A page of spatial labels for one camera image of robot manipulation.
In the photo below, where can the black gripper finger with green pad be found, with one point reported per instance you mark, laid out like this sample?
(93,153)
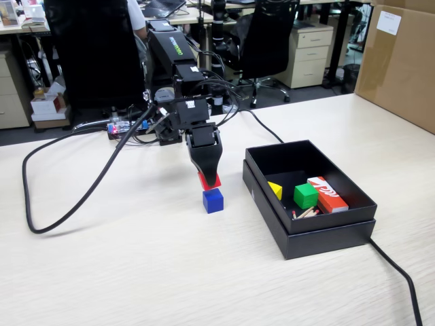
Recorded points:
(205,159)

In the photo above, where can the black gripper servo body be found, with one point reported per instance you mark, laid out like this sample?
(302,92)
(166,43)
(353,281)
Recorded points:
(203,136)

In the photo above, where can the red wooden cube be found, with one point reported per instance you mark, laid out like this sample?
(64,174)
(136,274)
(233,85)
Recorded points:
(203,181)

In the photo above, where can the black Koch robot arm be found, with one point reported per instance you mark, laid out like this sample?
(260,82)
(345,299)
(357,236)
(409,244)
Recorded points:
(170,47)

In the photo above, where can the blue wooden cube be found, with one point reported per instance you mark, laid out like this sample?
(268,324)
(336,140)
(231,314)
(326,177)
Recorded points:
(213,201)

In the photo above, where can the green wooden cube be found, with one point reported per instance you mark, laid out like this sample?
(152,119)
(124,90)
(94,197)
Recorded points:
(306,197)

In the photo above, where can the yellow wooden wedge block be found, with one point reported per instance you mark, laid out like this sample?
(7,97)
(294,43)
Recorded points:
(277,191)

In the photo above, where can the controller circuit board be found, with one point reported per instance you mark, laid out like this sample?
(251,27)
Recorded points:
(119,128)

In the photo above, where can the black cardboard box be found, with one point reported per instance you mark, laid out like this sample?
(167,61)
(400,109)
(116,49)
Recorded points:
(295,159)

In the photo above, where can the black pole with white bands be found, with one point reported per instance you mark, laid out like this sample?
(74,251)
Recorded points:
(217,34)

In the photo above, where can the red-tipped wooden matchstick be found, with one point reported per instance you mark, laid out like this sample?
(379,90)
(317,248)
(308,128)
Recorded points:
(306,211)
(311,212)
(308,215)

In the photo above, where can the black mesh office chair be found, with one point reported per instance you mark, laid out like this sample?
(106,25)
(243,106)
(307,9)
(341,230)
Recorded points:
(265,40)

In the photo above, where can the beige office desk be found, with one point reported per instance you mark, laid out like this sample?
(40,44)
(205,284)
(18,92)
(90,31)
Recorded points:
(190,17)

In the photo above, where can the orange and white matchbox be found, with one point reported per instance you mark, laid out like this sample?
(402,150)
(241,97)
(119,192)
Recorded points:
(331,198)

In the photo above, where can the person in white shirt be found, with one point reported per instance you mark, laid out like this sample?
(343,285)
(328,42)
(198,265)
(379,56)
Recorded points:
(137,20)

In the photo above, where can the black laptop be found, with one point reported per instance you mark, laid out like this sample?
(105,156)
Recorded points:
(159,8)

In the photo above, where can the black cardboard box lid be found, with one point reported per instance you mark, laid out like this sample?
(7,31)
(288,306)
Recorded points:
(326,242)

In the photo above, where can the small brown box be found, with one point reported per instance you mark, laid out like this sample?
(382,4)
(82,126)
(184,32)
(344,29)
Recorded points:
(51,125)

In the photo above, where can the flat white box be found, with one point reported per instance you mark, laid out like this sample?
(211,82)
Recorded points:
(51,117)

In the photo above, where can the black trash bin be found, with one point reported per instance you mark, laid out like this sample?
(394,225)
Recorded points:
(350,78)

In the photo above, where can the white cardboard box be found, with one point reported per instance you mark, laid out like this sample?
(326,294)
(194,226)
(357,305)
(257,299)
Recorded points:
(44,105)

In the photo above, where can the beige drawer cabinet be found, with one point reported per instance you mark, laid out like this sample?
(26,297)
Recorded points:
(10,95)

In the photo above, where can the large brown cardboard box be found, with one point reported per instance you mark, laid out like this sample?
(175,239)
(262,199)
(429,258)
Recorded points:
(397,68)

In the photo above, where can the small white desk box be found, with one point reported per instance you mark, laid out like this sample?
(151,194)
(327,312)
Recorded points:
(34,13)

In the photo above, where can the beige three-drawer pedestal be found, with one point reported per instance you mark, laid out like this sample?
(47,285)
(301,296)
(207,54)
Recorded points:
(306,54)

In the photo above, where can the desk photo frame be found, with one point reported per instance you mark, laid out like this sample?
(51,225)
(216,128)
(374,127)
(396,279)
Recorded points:
(8,13)

